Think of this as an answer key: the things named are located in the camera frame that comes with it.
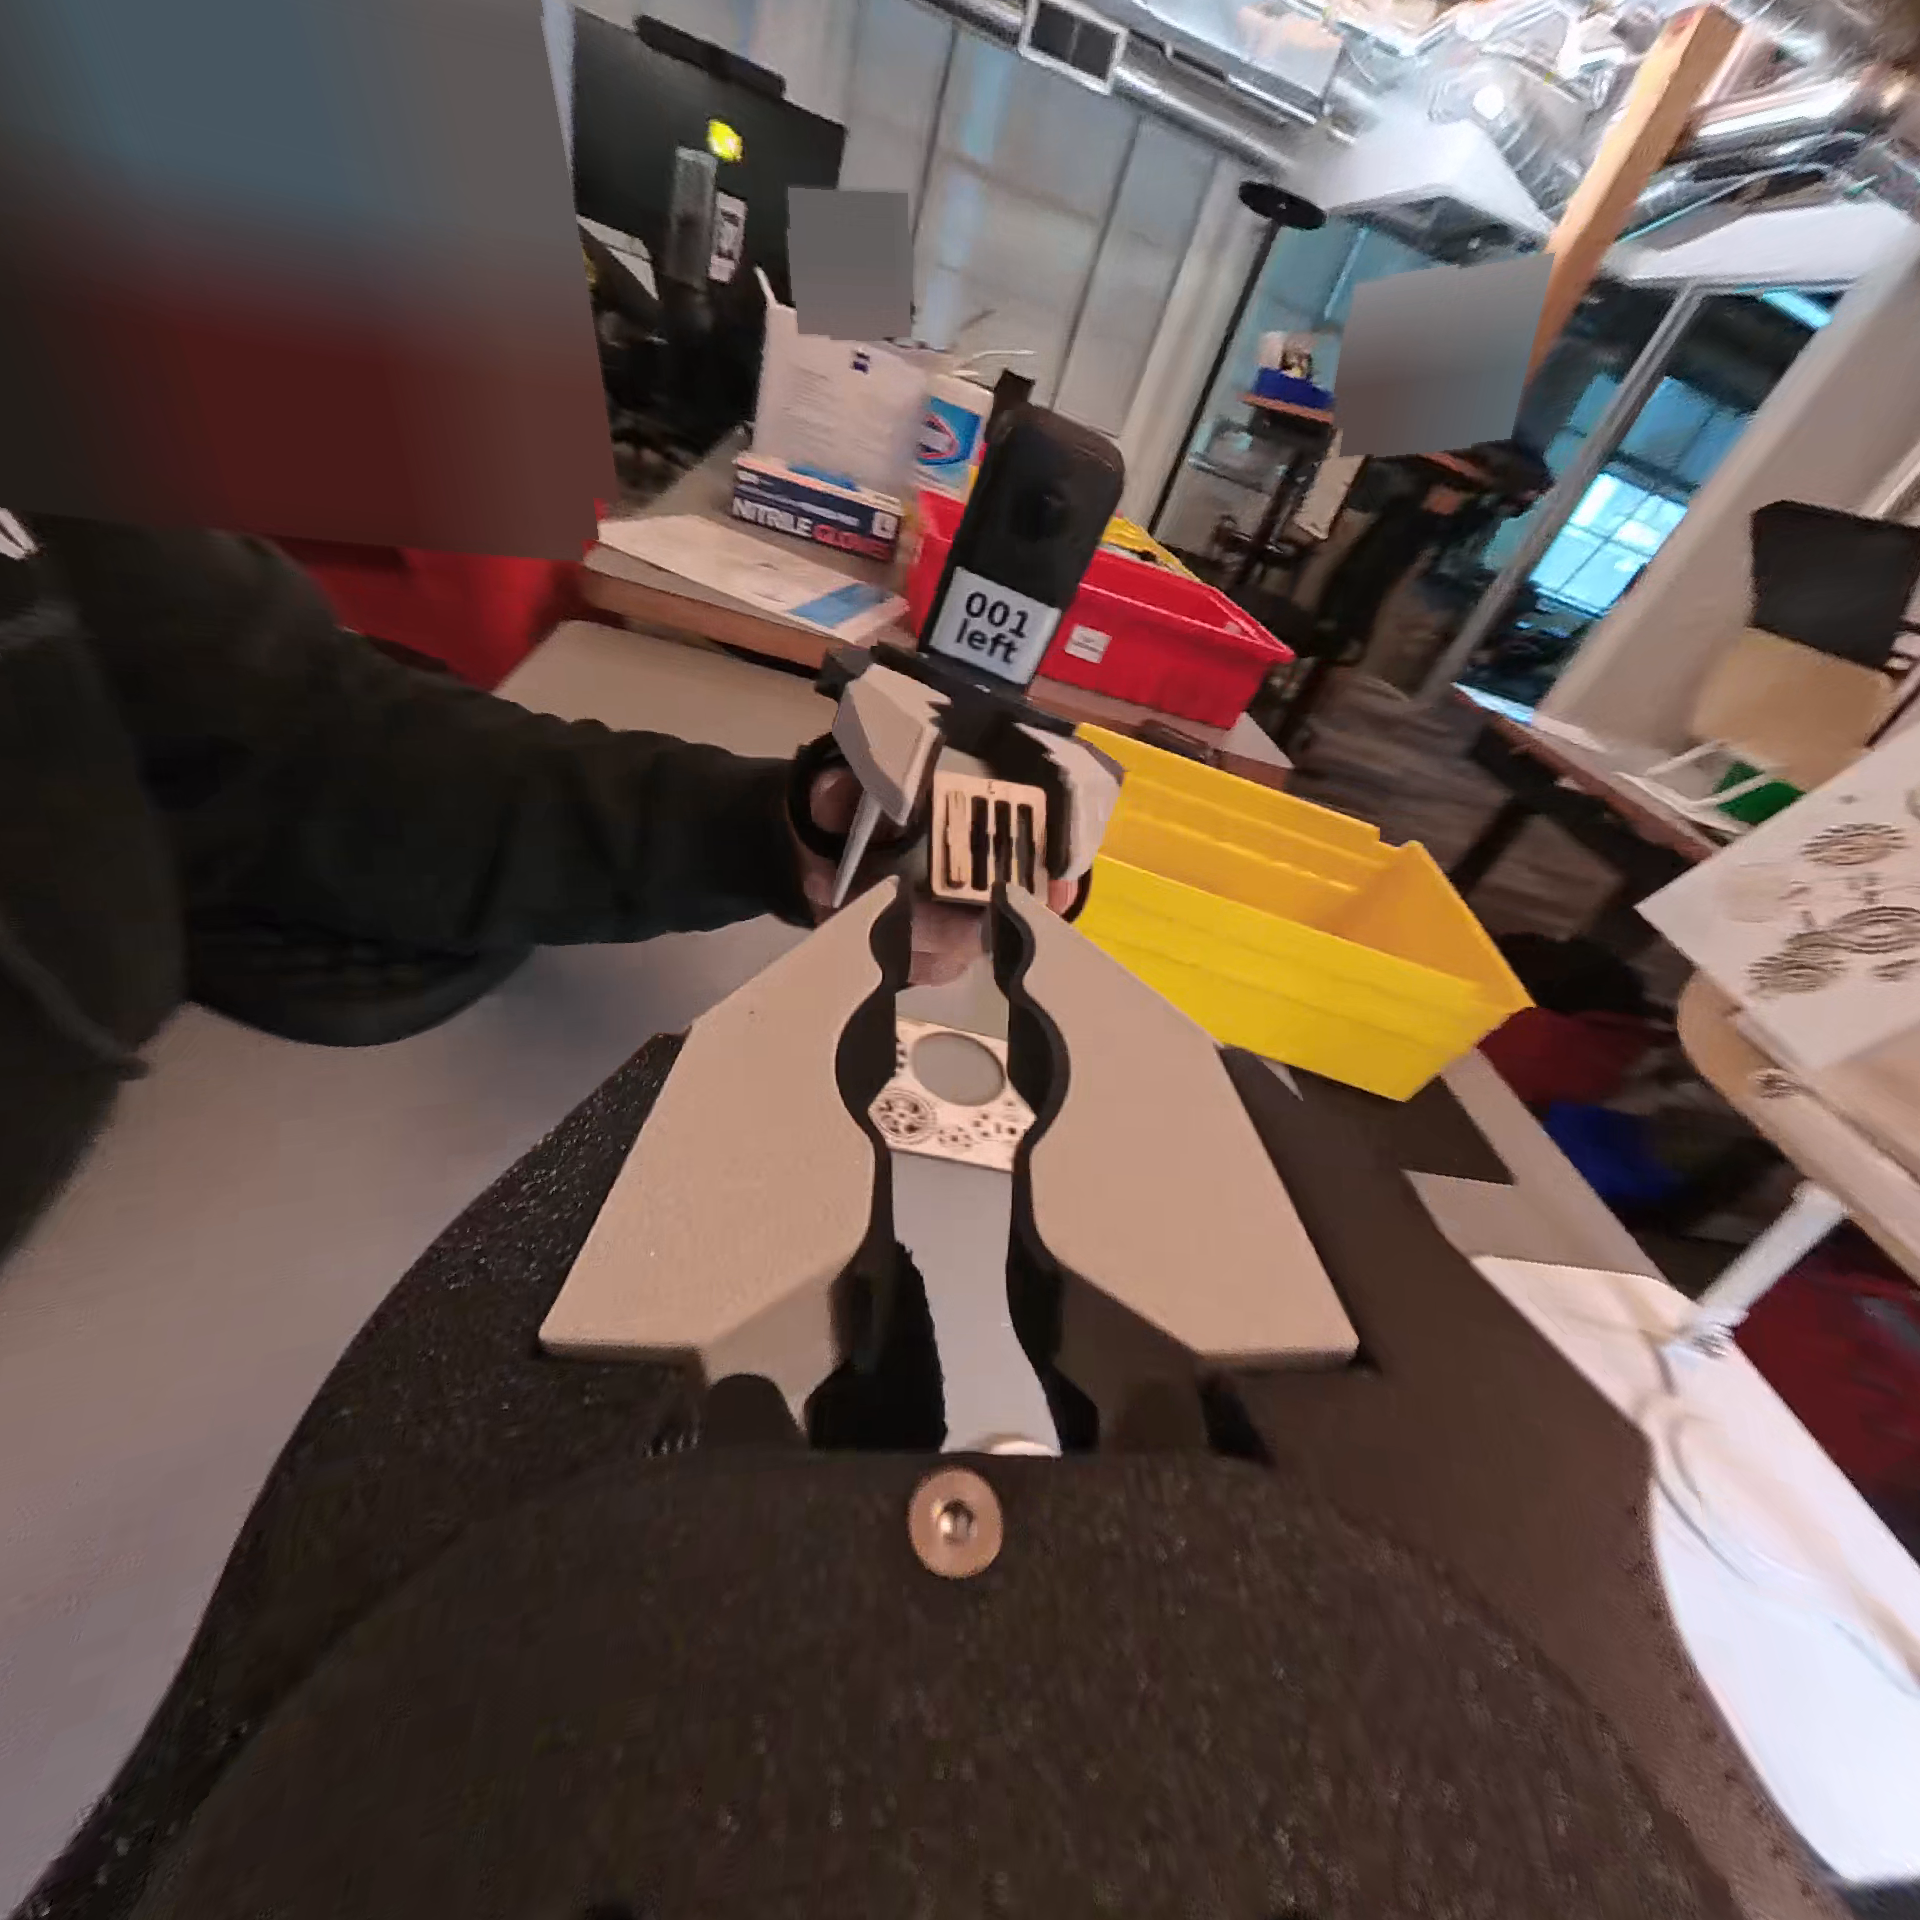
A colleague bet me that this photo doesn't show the grey desk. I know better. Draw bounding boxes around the grey desk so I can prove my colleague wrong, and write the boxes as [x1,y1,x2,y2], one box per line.
[0,619,1666,1876]

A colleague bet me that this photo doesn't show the red plastic crate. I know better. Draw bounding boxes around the red plastic crate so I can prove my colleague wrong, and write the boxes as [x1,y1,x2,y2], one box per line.
[906,486,1296,728]

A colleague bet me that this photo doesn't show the small wooden pin frame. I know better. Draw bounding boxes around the small wooden pin frame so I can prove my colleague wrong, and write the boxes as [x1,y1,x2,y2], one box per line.
[921,772,1052,910]

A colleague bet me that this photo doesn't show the black wall screen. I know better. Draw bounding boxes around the black wall screen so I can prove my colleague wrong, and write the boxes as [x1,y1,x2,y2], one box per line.
[569,7,847,452]

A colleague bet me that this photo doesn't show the black chair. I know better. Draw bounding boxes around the black chair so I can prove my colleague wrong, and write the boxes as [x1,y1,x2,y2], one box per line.
[1750,503,1920,676]

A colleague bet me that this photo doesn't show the person's left hand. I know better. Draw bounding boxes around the person's left hand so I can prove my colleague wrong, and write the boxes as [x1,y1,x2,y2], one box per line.
[801,838,1088,992]

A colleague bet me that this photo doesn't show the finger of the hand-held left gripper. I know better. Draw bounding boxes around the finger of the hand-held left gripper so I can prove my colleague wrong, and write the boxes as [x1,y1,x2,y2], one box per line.
[1047,736,1126,888]
[832,667,946,910]

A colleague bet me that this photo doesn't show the black floor lamp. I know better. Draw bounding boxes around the black floor lamp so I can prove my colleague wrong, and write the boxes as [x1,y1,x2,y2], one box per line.
[1199,180,1328,504]

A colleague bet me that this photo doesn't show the disinfectant wipes canister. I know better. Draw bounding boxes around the disinfectant wipes canister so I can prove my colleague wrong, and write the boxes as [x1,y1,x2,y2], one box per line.
[911,375,998,504]

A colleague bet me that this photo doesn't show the yellow plastic bin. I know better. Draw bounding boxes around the yellow plastic bin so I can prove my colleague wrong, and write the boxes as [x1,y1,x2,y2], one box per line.
[1071,724,1536,1101]

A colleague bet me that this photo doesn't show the blue white glove box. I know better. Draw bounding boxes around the blue white glove box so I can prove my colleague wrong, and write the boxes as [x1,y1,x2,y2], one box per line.
[728,451,910,564]

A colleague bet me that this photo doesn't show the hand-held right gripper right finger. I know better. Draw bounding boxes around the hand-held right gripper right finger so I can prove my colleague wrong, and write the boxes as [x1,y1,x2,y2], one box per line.
[990,884,1362,1452]

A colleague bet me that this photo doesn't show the paper instruction booklet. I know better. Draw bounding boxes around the paper instruction booklet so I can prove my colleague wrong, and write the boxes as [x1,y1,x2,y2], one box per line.
[1634,736,1920,1075]

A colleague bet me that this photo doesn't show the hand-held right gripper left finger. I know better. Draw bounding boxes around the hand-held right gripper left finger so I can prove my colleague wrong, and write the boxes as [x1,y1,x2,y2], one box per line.
[538,880,914,1450]

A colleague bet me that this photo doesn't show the wooden top standing desk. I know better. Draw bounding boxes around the wooden top standing desk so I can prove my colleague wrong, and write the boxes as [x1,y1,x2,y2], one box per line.
[1447,682,1718,902]

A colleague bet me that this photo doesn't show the white cardboard box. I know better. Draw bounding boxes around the white cardboard box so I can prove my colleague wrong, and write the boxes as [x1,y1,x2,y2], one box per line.
[754,286,932,488]

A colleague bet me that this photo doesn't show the silver ventilation duct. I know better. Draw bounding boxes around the silver ventilation duct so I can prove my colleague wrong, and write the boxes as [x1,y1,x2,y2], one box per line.
[1118,0,1920,167]

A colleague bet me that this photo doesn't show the red floor cushion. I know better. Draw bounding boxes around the red floor cushion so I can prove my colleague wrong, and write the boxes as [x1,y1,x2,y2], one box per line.
[1485,1012,1653,1114]

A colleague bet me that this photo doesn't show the wooden gear puzzle sheet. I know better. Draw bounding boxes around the wooden gear puzzle sheet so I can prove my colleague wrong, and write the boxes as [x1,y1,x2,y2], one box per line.
[871,1020,1037,1168]

